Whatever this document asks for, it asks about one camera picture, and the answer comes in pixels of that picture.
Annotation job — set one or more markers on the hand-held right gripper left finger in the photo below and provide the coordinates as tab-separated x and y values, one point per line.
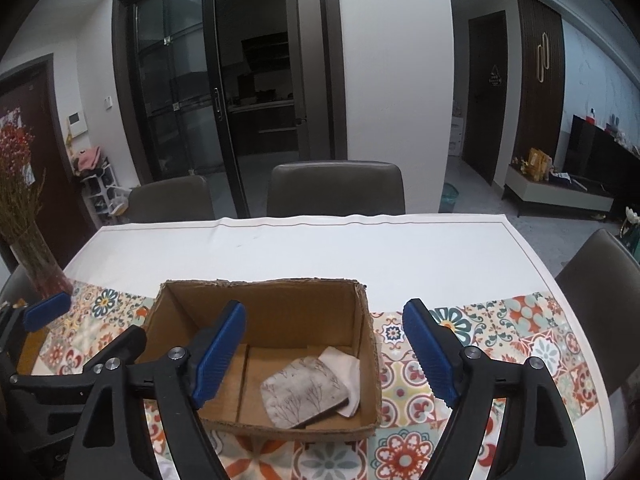
220	355

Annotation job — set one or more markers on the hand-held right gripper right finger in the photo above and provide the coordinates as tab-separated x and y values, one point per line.
430	355

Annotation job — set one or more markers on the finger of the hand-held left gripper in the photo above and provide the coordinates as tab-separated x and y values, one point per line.
125	347
47	311

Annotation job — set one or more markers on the brown cardboard box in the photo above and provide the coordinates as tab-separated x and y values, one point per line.
280	310

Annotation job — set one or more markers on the golden brown mat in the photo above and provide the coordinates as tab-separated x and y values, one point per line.
35	350

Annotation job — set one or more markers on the glass vase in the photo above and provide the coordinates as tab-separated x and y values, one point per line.
42	270

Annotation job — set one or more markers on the colourful floral table runner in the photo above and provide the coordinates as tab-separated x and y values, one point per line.
500	325

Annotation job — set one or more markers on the white cloth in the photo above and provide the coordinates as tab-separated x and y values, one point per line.
345	366

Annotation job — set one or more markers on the grey branch-print pouch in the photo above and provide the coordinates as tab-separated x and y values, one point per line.
300	390

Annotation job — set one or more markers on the white shoe rack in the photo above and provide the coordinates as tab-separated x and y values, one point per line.
102	195

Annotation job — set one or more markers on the dried flower bouquet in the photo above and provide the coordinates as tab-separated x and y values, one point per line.
15	185

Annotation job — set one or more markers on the grey leather dining chair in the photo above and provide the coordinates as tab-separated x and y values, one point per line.
335	187
600	290
170	200

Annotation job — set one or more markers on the pink bag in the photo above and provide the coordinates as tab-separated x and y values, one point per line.
89	159

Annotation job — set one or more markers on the green waste basket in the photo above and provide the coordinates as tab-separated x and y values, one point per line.
450	197

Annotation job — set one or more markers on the white intercom panel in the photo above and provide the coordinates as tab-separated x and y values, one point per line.
76	124

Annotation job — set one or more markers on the low television cabinet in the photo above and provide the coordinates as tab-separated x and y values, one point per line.
555	195

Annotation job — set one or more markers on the yellow bag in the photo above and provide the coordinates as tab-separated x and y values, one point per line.
537	165

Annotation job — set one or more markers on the dark interior door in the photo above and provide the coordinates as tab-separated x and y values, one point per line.
492	125

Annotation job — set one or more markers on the dark wood wardrobe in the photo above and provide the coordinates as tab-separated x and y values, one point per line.
537	125

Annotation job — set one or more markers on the glass sliding door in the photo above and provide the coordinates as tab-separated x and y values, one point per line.
175	85

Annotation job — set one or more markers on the triangular door sign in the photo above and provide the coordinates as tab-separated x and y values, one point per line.
495	77

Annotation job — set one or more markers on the black range hood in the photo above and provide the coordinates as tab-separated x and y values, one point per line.
265	50

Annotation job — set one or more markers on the white light switch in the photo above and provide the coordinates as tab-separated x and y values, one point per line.
108	102

